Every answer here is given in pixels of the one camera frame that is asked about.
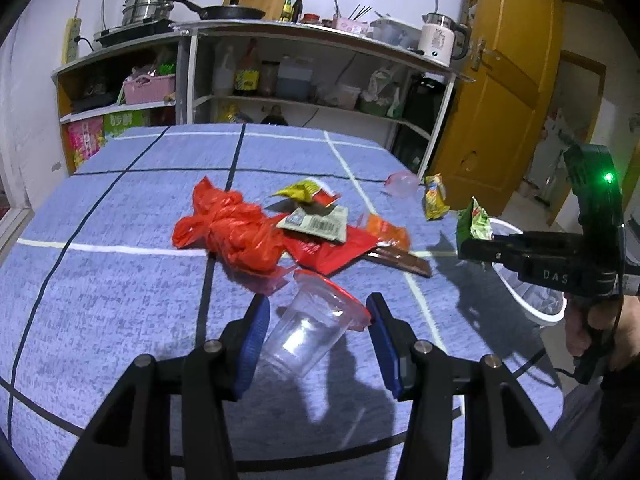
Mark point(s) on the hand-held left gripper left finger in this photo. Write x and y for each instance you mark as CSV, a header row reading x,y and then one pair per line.
x,y
255,340

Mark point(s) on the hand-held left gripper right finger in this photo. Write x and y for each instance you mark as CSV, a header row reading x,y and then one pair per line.
x,y
382,340

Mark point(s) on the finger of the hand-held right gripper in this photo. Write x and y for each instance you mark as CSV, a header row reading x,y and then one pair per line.
x,y
487,249

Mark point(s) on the white trash bin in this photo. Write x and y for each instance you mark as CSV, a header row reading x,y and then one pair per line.
x,y
530,305

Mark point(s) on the person's right hand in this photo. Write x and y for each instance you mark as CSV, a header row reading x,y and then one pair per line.
x,y
577,332

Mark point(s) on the yellow green snack packet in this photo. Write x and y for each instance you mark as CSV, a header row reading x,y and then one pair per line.
x,y
435,197

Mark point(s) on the brown chocolate wrapper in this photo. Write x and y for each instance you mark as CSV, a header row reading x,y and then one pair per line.
x,y
405,262

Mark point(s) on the flat red packet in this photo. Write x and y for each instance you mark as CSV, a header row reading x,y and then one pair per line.
x,y
335,255

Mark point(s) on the orange wrapper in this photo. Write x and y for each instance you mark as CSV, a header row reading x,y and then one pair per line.
x,y
387,230

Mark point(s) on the pink clear plastic cup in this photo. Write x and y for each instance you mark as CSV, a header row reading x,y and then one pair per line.
x,y
402,183

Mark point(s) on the red plastic bag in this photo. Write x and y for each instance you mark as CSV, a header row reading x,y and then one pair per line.
x,y
235,230

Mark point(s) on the white green barcode packet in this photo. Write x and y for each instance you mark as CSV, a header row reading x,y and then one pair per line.
x,y
320,222

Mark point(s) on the blue checked tablecloth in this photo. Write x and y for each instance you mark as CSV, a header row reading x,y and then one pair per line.
x,y
125,285

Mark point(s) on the small red sachet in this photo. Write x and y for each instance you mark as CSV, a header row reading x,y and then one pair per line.
x,y
326,198

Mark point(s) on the yellow snack wrapper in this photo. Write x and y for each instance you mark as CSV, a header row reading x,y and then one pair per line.
x,y
300,191

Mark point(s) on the yellow wooden door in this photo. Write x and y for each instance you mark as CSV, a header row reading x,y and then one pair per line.
x,y
505,85

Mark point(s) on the green plastic bags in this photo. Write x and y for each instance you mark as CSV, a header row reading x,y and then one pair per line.
x,y
382,97

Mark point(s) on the person's grey trousers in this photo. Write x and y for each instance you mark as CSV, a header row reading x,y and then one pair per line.
x,y
595,435

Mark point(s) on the lidded plastic tub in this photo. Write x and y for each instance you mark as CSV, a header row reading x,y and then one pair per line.
x,y
345,96

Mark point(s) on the white electric kettle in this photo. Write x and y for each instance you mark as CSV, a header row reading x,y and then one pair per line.
x,y
437,40

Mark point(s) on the large dark bottle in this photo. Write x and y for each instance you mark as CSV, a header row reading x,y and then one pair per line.
x,y
274,117

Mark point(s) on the large cooking oil bottle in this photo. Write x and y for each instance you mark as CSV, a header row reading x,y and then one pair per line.
x,y
232,115

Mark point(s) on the clear plastic container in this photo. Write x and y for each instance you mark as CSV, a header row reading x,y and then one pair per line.
x,y
395,32

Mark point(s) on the green carton box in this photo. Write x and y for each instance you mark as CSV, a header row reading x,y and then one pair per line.
x,y
125,122

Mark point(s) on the blue liquid jug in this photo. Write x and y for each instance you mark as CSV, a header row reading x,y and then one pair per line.
x,y
295,80

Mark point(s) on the pink carton box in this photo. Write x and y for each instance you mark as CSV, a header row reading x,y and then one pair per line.
x,y
86,142

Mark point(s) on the brown jar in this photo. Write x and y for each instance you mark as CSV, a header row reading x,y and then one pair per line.
x,y
269,80

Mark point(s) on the soy sauce bottle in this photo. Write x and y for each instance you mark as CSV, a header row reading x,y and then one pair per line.
x,y
246,77

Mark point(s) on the pink chopstick holder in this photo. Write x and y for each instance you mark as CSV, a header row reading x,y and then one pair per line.
x,y
350,24

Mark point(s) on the white plastic jug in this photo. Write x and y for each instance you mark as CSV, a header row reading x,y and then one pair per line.
x,y
224,75

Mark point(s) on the pink plastic basket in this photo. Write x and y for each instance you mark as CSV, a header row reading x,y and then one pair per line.
x,y
150,90

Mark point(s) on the white kitchen shelf unit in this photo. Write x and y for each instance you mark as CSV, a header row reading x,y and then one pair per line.
x,y
310,35

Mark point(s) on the black pot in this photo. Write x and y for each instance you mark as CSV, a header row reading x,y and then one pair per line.
x,y
95,97

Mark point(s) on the red lidded jar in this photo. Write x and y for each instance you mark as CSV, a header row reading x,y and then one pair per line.
x,y
310,18

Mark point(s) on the dark sauce bottle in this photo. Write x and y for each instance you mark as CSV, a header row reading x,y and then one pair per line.
x,y
298,10

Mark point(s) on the yellow oil bottle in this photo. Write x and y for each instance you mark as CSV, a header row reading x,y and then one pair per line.
x,y
286,10

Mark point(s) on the orange lined shelf unit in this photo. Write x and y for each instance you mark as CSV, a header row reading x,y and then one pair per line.
x,y
120,57

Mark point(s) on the black frying pan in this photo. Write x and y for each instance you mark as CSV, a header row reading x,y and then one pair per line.
x,y
235,11

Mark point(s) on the black induction cooker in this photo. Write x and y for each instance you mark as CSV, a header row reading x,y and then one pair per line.
x,y
130,32

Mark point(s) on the steel steamer pot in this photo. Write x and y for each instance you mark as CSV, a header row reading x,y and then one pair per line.
x,y
147,7

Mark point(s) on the yellow power strip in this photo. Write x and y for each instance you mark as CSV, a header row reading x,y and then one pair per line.
x,y
71,40

